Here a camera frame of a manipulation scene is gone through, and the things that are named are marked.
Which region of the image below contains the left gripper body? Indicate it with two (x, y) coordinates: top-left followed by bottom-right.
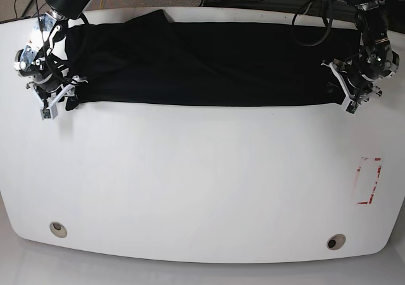
(321, 58), (382, 103)

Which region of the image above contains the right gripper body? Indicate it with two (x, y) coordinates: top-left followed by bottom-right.
(26, 75), (88, 108)

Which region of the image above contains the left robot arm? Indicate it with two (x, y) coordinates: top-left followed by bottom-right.
(328, 0), (399, 111)

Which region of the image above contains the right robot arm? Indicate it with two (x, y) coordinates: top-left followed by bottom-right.
(14, 0), (92, 118)

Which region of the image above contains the red tape rectangle marking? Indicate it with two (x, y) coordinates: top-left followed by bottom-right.
(353, 157), (383, 205)

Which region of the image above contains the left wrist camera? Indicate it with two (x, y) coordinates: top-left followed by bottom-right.
(341, 97), (359, 115)

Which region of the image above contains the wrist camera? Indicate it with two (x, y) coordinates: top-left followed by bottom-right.
(40, 104), (58, 120)
(341, 97), (359, 115)

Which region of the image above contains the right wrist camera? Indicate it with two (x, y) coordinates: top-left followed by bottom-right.
(40, 104), (58, 120)

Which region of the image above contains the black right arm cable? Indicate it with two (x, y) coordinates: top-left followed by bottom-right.
(31, 0), (92, 86)

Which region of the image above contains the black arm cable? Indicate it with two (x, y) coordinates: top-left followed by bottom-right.
(290, 0), (361, 48)
(31, 0), (92, 86)

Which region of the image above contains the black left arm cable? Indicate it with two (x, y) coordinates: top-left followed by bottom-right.
(290, 0), (361, 48)

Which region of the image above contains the left table cable grommet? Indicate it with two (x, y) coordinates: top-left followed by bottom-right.
(49, 222), (67, 238)

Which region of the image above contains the table cable grommet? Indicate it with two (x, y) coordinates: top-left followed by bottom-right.
(49, 222), (67, 238)
(327, 234), (346, 251)

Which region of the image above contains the right table cable grommet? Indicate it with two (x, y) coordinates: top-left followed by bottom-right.
(327, 234), (346, 251)

